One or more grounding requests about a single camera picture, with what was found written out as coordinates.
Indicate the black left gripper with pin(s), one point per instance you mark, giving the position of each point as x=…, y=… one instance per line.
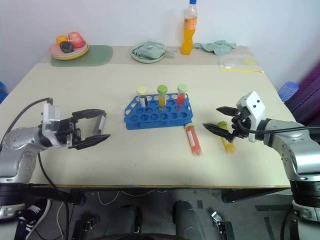
x=65, y=132

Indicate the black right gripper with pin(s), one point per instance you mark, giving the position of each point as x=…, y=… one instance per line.
x=241, y=127

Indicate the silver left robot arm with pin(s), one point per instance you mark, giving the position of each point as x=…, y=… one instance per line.
x=21, y=150

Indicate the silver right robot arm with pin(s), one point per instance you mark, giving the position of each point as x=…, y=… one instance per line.
x=297, y=147

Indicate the orange tube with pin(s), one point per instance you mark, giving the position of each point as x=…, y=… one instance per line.
x=193, y=140

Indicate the tube with red liquid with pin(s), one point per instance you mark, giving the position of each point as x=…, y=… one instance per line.
x=182, y=96

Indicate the tube with yellow cap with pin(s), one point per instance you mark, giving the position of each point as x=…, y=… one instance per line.
x=142, y=96

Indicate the blue test tube rack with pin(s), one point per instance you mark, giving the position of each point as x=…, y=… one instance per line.
x=152, y=118

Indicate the clear zip plastic bag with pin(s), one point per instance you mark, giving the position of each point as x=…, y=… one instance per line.
x=237, y=62

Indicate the green placemat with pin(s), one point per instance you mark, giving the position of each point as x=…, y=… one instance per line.
x=97, y=56

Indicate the blue water bottle cap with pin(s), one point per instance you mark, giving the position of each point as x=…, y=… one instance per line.
x=288, y=91

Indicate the crumpled green cloth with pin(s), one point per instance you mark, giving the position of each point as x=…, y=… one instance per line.
x=217, y=47

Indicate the stack of pastel plates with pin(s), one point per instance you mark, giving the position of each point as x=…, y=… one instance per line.
x=77, y=53

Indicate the black toy fruit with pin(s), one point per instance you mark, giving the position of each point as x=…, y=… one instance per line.
x=66, y=47

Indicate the light green plate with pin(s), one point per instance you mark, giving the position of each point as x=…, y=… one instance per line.
x=147, y=60

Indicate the purple fabric object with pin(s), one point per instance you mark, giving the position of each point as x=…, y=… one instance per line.
x=308, y=95

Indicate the pink toy fruit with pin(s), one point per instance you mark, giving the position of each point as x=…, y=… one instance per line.
x=75, y=39

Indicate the orange drink plastic bottle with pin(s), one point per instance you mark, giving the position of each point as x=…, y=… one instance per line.
x=188, y=37

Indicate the orange toy fruit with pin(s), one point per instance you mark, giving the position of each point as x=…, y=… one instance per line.
x=61, y=39

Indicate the blue object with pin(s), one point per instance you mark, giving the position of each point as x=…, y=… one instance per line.
x=3, y=93

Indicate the dark rounded shape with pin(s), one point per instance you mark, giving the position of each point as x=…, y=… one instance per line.
x=191, y=220

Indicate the black shoe white stripes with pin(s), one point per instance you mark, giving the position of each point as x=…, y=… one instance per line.
x=32, y=215

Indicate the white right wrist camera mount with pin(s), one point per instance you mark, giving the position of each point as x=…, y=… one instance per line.
x=255, y=107

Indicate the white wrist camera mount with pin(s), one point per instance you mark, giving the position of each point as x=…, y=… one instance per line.
x=50, y=120
x=255, y=107

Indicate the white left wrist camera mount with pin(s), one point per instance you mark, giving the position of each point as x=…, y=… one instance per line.
x=50, y=120

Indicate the black table frame bar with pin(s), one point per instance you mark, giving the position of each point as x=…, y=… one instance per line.
x=250, y=195
x=62, y=193

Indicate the metal clamp bracket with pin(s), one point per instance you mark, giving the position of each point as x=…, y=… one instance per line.
x=88, y=223
x=221, y=223

